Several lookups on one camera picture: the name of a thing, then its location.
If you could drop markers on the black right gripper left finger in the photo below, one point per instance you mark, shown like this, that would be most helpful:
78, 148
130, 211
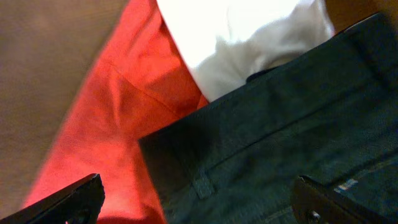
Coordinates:
79, 203

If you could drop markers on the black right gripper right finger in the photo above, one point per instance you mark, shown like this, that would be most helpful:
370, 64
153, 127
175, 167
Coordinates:
313, 203

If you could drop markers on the black shorts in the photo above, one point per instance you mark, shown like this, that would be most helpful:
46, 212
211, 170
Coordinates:
330, 115

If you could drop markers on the red garment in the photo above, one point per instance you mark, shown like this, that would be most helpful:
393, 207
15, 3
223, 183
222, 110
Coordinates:
138, 85

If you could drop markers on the white garment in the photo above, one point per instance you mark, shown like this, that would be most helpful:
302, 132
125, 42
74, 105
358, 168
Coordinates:
223, 42

